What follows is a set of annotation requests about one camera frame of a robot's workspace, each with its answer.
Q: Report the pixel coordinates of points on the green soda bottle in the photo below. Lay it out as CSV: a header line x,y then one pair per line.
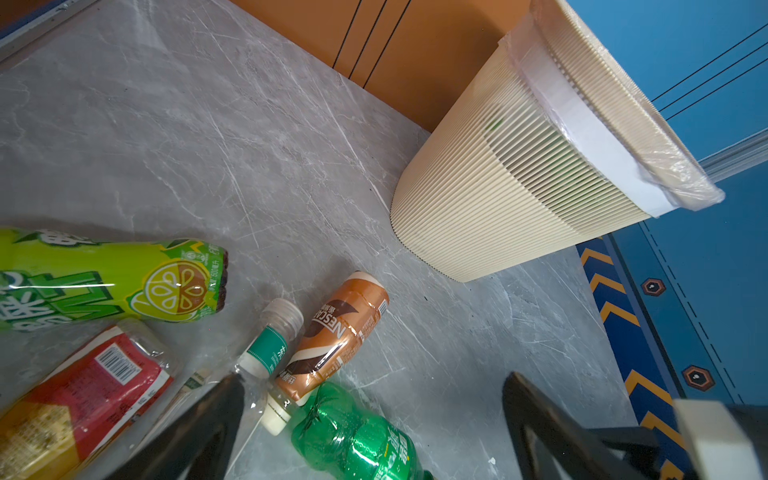
x,y
339,437

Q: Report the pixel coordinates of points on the brown label bottle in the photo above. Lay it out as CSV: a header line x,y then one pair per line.
x,y
334,335

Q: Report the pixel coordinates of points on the cream slatted waste bin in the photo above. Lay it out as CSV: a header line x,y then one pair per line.
x,y
550,145

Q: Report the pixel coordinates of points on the red yellow label bottle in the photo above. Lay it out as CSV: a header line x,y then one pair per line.
x,y
59,426

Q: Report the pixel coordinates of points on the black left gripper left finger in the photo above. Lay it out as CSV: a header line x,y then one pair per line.
x,y
199,444

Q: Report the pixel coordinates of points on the yellow green small bottle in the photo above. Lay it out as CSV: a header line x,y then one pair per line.
x,y
51,278

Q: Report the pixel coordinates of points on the right aluminium corner post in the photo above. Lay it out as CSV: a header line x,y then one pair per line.
x,y
737,158

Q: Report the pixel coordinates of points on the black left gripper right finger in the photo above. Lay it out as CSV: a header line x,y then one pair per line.
x,y
542,434

